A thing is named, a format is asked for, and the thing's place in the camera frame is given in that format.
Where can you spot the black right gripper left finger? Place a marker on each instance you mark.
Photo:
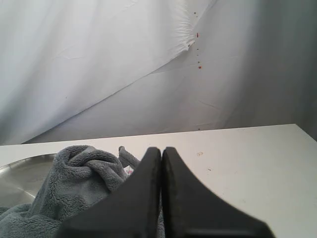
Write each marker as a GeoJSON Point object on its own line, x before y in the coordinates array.
{"type": "Point", "coordinates": [131, 211]}

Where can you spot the white backdrop sheet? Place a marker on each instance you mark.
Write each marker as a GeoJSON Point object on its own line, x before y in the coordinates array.
{"type": "Point", "coordinates": [79, 69]}

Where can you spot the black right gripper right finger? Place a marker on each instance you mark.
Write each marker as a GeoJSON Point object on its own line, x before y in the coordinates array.
{"type": "Point", "coordinates": [191, 210]}

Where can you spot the grey fleece towel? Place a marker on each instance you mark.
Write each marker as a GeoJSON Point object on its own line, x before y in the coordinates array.
{"type": "Point", "coordinates": [81, 176]}

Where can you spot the round steel plate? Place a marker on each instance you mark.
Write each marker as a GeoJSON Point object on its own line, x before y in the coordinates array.
{"type": "Point", "coordinates": [20, 181]}

